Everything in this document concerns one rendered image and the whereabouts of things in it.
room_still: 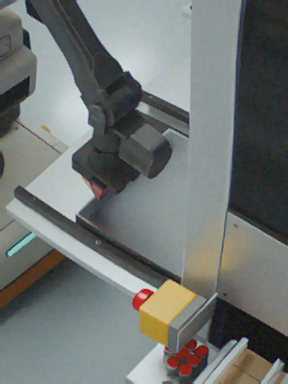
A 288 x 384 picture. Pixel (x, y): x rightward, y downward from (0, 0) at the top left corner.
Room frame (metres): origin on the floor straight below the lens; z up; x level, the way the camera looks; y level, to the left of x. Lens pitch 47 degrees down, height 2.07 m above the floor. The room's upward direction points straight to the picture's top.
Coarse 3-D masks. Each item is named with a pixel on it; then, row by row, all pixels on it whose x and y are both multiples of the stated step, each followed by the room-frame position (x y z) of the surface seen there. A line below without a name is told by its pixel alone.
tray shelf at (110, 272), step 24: (168, 72) 1.44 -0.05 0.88; (168, 96) 1.36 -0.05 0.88; (72, 144) 1.22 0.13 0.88; (48, 168) 1.16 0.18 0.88; (48, 192) 1.10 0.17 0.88; (72, 192) 1.10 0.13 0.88; (24, 216) 1.04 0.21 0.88; (72, 216) 1.04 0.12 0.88; (48, 240) 1.00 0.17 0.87; (72, 240) 0.99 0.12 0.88; (96, 264) 0.94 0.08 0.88; (120, 288) 0.90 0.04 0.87; (144, 288) 0.89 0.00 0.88; (216, 336) 0.78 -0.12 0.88
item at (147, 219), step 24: (168, 168) 1.15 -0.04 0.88; (120, 192) 1.10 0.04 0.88; (144, 192) 1.10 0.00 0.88; (168, 192) 1.10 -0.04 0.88; (96, 216) 1.04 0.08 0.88; (120, 216) 1.04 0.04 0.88; (144, 216) 1.04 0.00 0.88; (168, 216) 1.04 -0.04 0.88; (120, 240) 0.96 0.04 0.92; (144, 240) 0.99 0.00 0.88; (168, 240) 0.99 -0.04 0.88; (144, 264) 0.93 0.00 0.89; (168, 264) 0.94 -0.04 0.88
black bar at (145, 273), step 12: (24, 192) 1.08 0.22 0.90; (36, 204) 1.05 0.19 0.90; (48, 216) 1.03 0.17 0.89; (60, 216) 1.03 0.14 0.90; (72, 228) 1.00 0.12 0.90; (84, 228) 1.00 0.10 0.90; (84, 240) 0.98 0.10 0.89; (96, 240) 0.98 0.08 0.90; (108, 252) 0.95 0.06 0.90; (120, 252) 0.95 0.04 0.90; (120, 264) 0.93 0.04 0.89; (132, 264) 0.93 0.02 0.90; (144, 276) 0.90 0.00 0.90; (156, 276) 0.90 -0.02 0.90
